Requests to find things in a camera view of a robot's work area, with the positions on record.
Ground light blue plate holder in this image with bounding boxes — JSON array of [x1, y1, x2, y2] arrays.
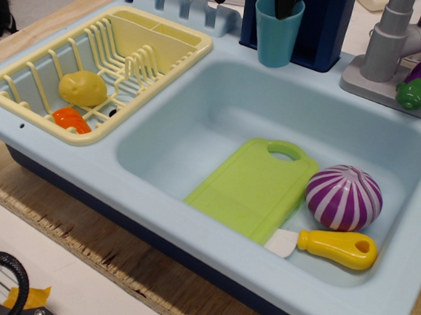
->
[[132, 0, 242, 38]]

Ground purple striped toy onion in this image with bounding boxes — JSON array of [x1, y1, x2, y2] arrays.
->
[[305, 164, 383, 232]]

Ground green toy cutting board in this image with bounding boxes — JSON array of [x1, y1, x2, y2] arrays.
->
[[184, 138, 319, 245]]

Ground light blue toy sink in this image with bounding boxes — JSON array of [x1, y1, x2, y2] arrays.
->
[[0, 1, 421, 315]]

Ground grey toy faucet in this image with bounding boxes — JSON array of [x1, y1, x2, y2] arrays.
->
[[340, 0, 421, 118]]

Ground yellow tape piece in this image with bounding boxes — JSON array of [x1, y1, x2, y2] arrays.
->
[[3, 287, 52, 310]]

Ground yellow handled toy knife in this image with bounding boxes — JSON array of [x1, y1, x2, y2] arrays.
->
[[264, 229, 378, 271]]

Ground teal plastic cup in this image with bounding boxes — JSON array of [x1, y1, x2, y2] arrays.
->
[[255, 0, 305, 68]]

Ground yellow toy potato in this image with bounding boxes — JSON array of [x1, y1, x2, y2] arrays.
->
[[58, 70, 108, 107]]

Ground yellow dish drying rack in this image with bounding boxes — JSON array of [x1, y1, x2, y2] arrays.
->
[[0, 6, 213, 146]]

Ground orange toy carrot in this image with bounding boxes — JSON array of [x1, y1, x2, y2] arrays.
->
[[52, 108, 92, 135]]

